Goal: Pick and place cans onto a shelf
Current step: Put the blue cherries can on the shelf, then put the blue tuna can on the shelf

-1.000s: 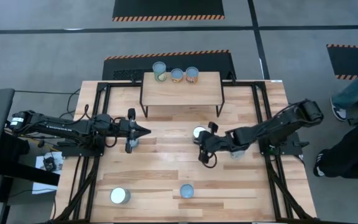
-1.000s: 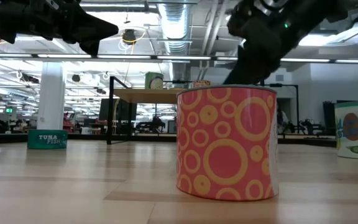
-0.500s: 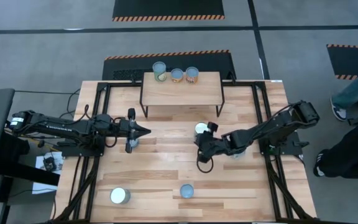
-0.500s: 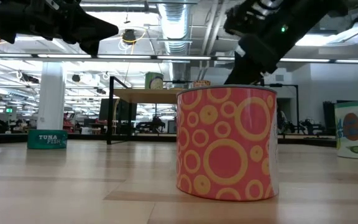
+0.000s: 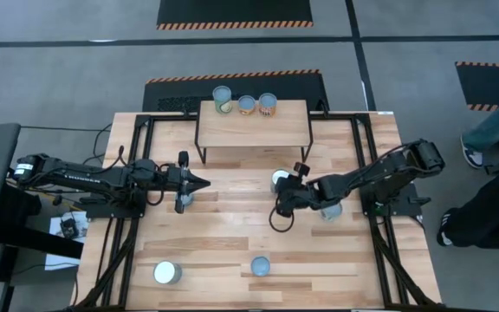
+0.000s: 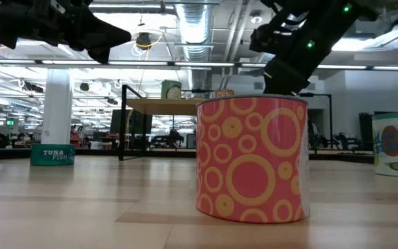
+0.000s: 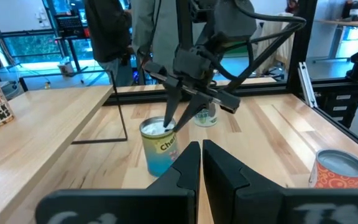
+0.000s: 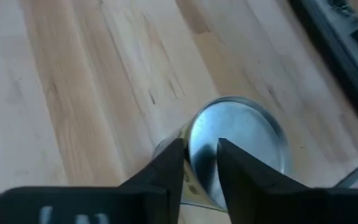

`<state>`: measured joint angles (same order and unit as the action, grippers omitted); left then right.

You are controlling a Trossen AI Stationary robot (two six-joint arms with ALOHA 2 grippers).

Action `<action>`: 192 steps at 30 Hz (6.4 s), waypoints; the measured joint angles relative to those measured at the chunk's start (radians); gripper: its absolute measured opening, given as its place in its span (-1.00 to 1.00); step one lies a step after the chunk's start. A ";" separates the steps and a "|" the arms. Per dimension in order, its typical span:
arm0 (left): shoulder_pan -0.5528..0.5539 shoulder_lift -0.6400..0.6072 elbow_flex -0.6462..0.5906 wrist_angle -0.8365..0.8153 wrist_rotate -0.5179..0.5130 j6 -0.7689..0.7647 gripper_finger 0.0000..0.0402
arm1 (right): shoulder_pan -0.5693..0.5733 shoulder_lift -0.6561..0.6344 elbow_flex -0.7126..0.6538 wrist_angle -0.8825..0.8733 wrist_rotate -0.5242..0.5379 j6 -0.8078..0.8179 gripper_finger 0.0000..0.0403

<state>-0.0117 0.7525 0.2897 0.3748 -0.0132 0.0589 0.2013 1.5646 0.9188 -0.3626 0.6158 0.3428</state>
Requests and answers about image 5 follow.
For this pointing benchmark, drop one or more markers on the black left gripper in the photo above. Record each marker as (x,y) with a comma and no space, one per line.
(182,180)

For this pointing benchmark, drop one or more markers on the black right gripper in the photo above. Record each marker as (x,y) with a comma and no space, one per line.
(303,193)

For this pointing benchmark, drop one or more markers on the silver tin can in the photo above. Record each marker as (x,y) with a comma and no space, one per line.
(280,174)
(188,200)
(332,212)

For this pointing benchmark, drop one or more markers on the green labelled tall can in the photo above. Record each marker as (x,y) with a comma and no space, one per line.
(222,96)

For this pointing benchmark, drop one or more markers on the short small can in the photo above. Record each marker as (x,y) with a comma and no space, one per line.
(246,104)

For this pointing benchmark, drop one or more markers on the cherries labelled teal can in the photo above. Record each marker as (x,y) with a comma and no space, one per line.
(165,272)

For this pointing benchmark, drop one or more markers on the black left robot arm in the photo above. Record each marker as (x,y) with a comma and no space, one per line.
(85,175)

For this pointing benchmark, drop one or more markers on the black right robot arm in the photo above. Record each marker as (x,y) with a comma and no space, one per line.
(384,169)

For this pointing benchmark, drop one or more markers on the wooden shelf black legs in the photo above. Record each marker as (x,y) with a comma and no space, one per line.
(254,128)

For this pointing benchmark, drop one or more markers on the black perforated computer case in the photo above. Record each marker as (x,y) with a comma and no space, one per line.
(176,104)

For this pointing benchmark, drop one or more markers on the black mat hazard stripes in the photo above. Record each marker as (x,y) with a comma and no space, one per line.
(275,86)
(487,84)
(234,11)

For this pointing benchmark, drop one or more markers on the small black device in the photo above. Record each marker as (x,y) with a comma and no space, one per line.
(68,227)

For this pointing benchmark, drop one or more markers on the white paper sheet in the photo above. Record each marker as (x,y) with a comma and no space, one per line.
(59,260)

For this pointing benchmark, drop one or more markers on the person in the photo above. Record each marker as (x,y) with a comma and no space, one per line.
(479,221)
(492,125)

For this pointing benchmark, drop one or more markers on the black table frame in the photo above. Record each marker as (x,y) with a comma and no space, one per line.
(167,117)

